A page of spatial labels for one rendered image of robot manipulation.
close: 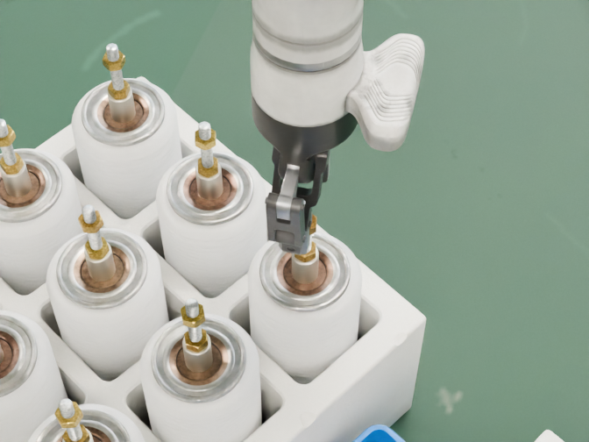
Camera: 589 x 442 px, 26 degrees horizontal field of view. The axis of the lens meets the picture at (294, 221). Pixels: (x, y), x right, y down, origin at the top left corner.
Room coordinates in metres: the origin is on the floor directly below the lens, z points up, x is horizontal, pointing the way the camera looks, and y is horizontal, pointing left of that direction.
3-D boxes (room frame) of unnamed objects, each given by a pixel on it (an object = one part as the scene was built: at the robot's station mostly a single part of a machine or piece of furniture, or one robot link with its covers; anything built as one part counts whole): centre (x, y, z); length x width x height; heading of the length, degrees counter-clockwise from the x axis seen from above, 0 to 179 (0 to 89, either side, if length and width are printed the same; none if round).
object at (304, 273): (0.56, -0.01, 0.26); 0.02 x 0.02 x 0.03
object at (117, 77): (0.73, 0.16, 0.30); 0.01 x 0.01 x 0.08
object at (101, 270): (0.56, 0.16, 0.26); 0.02 x 0.02 x 0.03
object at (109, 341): (0.56, 0.16, 0.16); 0.10 x 0.10 x 0.18
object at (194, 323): (0.48, 0.08, 0.32); 0.02 x 0.02 x 0.01; 72
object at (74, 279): (0.56, 0.16, 0.25); 0.08 x 0.08 x 0.01
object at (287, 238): (0.51, 0.00, 0.37); 0.03 x 0.01 x 0.05; 166
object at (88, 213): (0.56, 0.16, 0.30); 0.01 x 0.01 x 0.08
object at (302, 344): (0.56, -0.01, 0.16); 0.10 x 0.10 x 0.18
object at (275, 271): (0.56, -0.01, 0.25); 0.08 x 0.08 x 0.01
